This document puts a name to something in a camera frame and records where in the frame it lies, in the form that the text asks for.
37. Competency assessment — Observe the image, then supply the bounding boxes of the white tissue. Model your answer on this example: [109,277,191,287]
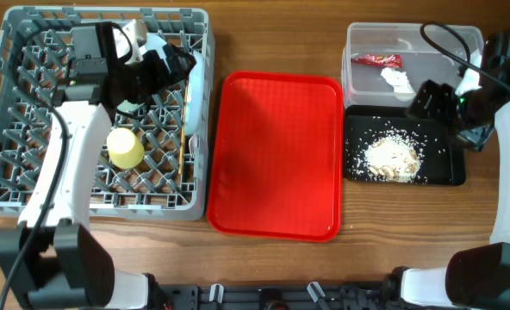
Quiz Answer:
[381,67,415,102]

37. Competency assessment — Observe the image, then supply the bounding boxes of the grey plastic dishwasher rack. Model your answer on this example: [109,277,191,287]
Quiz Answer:
[0,6,215,220]

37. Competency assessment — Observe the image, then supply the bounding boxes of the white plastic fork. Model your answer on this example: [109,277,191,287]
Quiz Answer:
[188,133,200,158]

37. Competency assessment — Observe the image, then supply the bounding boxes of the red plastic tray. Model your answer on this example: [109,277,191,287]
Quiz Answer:
[207,71,344,243]

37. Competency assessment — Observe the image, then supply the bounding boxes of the clear plastic waste bin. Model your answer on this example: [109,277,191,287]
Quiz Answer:
[341,22,462,107]

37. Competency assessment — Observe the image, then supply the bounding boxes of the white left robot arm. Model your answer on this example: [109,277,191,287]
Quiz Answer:
[0,22,196,309]

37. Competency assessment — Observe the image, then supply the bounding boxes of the yellow plastic cup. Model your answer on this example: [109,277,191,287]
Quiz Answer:
[106,127,145,169]

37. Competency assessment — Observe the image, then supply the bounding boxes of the wooden chopstick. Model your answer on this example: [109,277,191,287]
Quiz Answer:
[178,84,189,176]

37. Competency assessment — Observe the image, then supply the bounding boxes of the large light blue plate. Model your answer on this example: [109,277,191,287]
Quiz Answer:
[184,51,205,136]

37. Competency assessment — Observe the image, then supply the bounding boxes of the rice and nut leftovers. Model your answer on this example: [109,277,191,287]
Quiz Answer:
[347,130,425,183]

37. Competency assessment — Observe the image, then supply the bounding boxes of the black food waste tray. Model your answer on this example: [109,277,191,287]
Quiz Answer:
[344,105,466,186]

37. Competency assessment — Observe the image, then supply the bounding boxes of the green saucer bowl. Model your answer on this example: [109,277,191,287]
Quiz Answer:
[117,100,144,114]

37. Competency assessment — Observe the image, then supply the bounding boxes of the red snack wrapper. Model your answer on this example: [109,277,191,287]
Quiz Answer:
[351,54,402,68]

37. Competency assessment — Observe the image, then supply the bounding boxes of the light blue small bowl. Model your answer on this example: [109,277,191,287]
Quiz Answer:
[143,33,167,59]

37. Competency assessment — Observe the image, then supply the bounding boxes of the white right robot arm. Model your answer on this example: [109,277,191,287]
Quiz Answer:
[382,29,510,309]

